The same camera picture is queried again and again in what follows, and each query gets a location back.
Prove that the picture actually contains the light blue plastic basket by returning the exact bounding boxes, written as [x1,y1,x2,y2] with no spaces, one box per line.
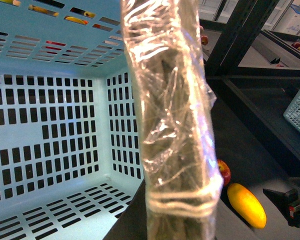
[0,0,143,240]

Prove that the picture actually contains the black shelf post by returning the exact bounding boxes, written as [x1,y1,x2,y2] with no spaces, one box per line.
[205,0,278,76]

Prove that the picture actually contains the red apple on table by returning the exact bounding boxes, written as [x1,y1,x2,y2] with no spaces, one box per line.
[217,159,232,187]

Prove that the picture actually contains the yellow mango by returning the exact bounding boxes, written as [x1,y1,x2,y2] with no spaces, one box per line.
[227,183,267,229]

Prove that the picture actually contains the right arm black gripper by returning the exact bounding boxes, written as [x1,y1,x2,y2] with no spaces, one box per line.
[263,188,300,228]

